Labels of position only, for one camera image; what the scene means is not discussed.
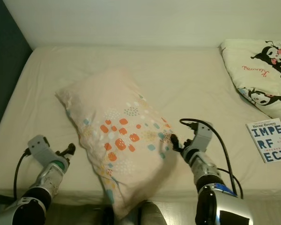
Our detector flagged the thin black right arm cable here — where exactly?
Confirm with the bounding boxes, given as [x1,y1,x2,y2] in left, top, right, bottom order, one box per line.
[216,167,244,198]

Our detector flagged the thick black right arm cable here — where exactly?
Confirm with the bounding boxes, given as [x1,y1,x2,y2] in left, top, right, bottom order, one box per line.
[180,118,244,200]

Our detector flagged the white book blue letters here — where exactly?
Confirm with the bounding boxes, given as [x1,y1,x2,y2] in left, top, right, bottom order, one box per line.
[245,117,281,164]

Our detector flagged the cream cartoon print quilt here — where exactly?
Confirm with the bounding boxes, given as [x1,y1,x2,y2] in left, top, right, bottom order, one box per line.
[220,38,281,133]

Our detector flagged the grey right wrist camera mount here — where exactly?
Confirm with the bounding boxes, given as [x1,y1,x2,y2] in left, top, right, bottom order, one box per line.
[190,121,214,153]

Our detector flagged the pink patterned pillow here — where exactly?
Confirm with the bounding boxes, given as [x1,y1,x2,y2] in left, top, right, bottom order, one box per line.
[55,67,179,221]

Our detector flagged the bed with cream sheet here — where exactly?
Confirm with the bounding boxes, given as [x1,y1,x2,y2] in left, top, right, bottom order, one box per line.
[0,45,281,206]

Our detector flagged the blue-grey upholstered headboard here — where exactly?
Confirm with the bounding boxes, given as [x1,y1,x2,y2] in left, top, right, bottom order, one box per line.
[0,0,34,203]

